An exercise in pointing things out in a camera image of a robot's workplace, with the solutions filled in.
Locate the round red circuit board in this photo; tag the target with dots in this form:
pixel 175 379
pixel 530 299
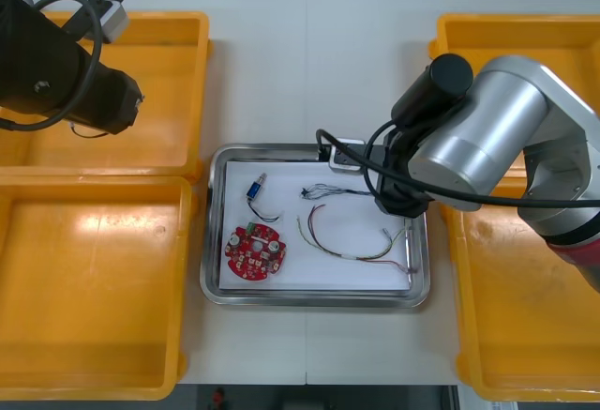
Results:
pixel 255 255

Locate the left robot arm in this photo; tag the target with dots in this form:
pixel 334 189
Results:
pixel 42 63

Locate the yellow-orange plastic bin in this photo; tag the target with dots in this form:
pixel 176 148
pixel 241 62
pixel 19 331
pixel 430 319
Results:
pixel 164 100
pixel 94 288
pixel 506 311
pixel 515 34

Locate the white sheet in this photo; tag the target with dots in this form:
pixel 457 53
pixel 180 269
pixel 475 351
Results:
pixel 347 274

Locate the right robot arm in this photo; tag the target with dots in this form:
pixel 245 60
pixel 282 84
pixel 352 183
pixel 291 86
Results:
pixel 506 138

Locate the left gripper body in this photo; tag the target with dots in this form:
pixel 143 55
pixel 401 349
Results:
pixel 115 100

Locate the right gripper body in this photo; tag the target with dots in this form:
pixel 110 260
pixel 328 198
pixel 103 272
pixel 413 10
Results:
pixel 398 199

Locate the steel tray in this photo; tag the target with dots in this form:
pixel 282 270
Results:
pixel 211 241

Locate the blue label metal solenoid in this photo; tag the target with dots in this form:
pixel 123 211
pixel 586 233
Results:
pixel 253 189

